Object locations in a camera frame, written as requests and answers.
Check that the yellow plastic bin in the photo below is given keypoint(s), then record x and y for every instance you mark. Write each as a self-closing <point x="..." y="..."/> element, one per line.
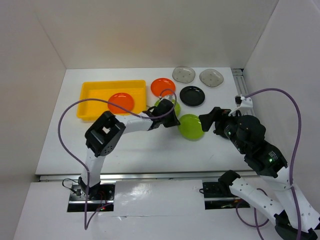
<point x="93" y="92"/>

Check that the orange plate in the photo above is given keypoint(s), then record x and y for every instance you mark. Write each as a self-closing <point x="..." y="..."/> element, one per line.
<point x="162" y="87"/>
<point x="123" y="100"/>

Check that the green plate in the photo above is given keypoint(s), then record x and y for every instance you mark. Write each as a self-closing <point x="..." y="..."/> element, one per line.
<point x="190" y="127"/>
<point x="177" y="107"/>

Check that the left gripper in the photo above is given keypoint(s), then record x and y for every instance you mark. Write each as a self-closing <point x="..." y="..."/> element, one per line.
<point x="173" y="120"/>

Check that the orange plate front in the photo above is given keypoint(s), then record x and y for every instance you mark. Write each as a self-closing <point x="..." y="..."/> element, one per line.
<point x="123" y="100"/>

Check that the right side aluminium rail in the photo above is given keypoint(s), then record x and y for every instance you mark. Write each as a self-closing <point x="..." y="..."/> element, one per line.
<point x="241" y="87"/>

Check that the clear grey plate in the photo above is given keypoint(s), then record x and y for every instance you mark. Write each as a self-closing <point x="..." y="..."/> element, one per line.
<point x="183" y="74"/>
<point x="211" y="78"/>

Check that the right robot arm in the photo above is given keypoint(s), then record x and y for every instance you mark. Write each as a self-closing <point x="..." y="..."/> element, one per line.
<point x="290" y="213"/>

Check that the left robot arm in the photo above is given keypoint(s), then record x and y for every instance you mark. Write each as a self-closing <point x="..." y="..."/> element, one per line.
<point x="104" y="134"/>

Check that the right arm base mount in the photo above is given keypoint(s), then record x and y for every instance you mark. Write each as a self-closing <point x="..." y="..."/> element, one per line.
<point x="216" y="199"/>

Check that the front aluminium rail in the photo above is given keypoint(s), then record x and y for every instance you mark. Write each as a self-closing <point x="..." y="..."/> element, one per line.
<point x="141" y="176"/>

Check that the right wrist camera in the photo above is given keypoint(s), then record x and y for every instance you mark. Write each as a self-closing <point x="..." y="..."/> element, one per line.
<point x="244" y="105"/>

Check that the aluminium rail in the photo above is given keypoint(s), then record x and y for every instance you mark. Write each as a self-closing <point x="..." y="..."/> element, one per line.
<point x="141" y="176"/>
<point x="241" y="87"/>

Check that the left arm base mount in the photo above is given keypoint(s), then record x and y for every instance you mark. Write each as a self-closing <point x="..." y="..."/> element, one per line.
<point x="102" y="199"/>

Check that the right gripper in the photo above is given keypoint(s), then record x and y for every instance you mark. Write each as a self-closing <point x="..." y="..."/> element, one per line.
<point x="206" y="119"/>

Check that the black plate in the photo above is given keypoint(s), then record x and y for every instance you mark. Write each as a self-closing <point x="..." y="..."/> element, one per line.
<point x="192" y="96"/>

